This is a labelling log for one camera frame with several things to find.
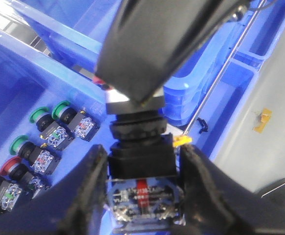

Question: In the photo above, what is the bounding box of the left blue plastic crate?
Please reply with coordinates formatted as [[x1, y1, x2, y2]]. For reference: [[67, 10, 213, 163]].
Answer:
[[0, 30, 114, 187]]

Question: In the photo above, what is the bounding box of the green push button far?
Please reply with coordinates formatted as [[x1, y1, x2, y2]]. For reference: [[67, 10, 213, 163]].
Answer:
[[51, 100, 100, 141]]

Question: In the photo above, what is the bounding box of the green push button middle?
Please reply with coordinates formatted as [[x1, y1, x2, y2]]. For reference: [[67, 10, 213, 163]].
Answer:
[[29, 106, 74, 151]]

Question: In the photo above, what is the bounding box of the right blue plastic crate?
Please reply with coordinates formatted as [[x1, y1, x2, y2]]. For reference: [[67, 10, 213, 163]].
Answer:
[[11, 0, 285, 115]]

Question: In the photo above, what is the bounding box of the blue plastic crate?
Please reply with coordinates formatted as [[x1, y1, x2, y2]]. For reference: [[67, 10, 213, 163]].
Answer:
[[0, 30, 114, 187], [11, 0, 285, 115]]

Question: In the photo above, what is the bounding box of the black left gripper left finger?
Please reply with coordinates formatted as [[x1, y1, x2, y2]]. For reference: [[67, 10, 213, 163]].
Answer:
[[0, 144, 107, 235]]

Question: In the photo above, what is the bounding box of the green push button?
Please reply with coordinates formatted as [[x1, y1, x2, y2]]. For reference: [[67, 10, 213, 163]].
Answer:
[[29, 106, 74, 151], [9, 135, 61, 175], [51, 100, 100, 141]]

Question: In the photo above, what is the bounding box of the yellow tape piece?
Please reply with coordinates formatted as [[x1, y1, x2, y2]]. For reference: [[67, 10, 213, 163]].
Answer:
[[253, 108, 272, 133]]

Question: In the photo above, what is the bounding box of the green push button near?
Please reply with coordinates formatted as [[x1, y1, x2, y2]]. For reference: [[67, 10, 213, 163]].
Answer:
[[9, 135, 61, 175]]

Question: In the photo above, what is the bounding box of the red push button lower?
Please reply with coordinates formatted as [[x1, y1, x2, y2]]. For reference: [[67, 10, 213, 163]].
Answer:
[[0, 175, 23, 212]]

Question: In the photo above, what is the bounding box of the thin steel rod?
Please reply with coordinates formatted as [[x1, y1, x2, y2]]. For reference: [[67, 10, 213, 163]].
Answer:
[[182, 0, 266, 135]]

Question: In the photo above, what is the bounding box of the red mushroom push button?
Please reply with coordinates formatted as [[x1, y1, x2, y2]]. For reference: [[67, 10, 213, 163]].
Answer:
[[93, 77, 184, 235]]

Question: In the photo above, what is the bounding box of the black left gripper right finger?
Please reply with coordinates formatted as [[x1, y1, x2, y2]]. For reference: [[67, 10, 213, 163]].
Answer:
[[178, 144, 285, 235]]

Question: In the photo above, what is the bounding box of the red push button upper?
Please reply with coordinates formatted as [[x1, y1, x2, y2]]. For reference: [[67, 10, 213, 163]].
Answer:
[[0, 156, 51, 199]]

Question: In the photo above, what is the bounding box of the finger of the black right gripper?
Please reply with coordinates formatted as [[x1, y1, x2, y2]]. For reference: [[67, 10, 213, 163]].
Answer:
[[95, 0, 250, 103]]

